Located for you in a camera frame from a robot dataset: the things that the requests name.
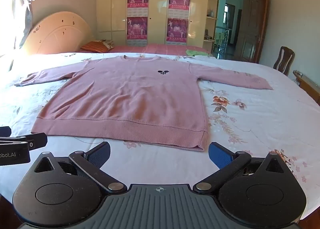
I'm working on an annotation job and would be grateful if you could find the white floral bedsheet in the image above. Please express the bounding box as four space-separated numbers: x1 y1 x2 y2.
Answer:
0 52 320 216

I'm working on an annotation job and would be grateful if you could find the cream wardrobe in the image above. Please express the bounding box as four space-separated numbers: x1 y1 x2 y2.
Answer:
96 0 220 49

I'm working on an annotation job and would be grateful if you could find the green folded cloth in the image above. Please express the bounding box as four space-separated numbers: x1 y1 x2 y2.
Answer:
186 49 209 57

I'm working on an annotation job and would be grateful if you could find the wooden bed frame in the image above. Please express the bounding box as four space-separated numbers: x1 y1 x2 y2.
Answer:
293 70 320 105

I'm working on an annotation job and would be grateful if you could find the pink knit sweater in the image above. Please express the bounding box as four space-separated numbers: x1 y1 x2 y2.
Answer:
14 55 273 151

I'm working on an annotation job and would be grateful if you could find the sheer curtain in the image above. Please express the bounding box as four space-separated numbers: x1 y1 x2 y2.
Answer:
0 0 33 57

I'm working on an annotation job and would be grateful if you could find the cream wooden headboard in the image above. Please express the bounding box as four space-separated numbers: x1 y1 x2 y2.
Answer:
21 11 94 55

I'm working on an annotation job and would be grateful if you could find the brown wooden chair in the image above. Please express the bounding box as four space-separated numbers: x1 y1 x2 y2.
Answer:
273 46 295 76

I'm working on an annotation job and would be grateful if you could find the brown wooden door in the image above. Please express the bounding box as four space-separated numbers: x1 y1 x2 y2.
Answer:
235 0 268 63

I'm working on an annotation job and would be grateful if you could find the orange striped pillow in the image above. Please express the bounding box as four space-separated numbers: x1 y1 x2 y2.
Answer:
80 41 110 53

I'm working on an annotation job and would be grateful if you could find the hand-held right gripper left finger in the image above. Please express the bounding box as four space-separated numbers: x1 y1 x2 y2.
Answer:
33 141 128 194

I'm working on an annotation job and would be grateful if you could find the metal stair railing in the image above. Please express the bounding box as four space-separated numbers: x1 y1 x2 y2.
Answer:
215 29 229 52

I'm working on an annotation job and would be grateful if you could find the pink checked bed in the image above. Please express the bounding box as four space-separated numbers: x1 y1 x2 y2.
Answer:
80 43 213 57

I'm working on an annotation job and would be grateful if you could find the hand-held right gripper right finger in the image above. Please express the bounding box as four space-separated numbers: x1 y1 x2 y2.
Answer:
193 142 288 194

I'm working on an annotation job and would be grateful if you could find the purple wall poster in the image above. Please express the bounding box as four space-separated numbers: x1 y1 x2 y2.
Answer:
127 0 150 17
127 16 148 45
166 17 188 45
168 0 191 18

